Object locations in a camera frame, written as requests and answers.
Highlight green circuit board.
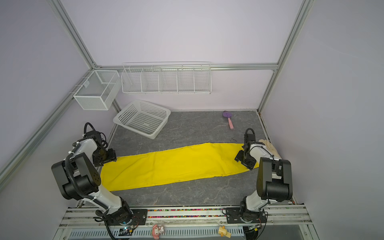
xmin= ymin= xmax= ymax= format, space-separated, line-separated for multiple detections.
xmin=118 ymin=228 xmax=133 ymax=237

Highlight yellow trousers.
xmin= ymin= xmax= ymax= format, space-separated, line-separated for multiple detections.
xmin=101 ymin=143 xmax=248 ymax=192

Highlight long white wire shelf basket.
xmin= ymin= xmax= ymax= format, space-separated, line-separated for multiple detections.
xmin=121 ymin=62 xmax=212 ymax=94

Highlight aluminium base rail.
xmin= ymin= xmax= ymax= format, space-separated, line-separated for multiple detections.
xmin=54 ymin=205 xmax=319 ymax=240

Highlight white plastic laundry basket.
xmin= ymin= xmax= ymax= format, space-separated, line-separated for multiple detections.
xmin=113 ymin=100 xmax=171 ymax=140

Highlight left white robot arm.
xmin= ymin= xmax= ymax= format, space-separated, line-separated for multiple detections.
xmin=52 ymin=122 xmax=134 ymax=226

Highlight beige leather work glove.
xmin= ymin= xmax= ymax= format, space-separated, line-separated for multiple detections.
xmin=259 ymin=140 xmax=282 ymax=159

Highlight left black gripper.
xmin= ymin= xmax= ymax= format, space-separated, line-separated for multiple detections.
xmin=92 ymin=146 xmax=117 ymax=167

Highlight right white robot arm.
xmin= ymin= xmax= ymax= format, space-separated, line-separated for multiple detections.
xmin=235 ymin=128 xmax=293 ymax=223

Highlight yellow duck figure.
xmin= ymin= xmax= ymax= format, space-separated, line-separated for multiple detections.
xmin=218 ymin=226 xmax=232 ymax=238

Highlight aluminium frame profile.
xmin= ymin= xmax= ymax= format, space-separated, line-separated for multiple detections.
xmin=1 ymin=1 xmax=314 ymax=191

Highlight small white mesh wall basket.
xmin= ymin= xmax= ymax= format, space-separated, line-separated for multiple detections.
xmin=74 ymin=70 xmax=122 ymax=111

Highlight purple pink toy spoon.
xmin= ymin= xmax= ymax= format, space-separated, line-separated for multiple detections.
xmin=223 ymin=111 xmax=234 ymax=130

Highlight pink plush figure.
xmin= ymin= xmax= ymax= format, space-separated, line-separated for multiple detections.
xmin=152 ymin=225 xmax=165 ymax=240

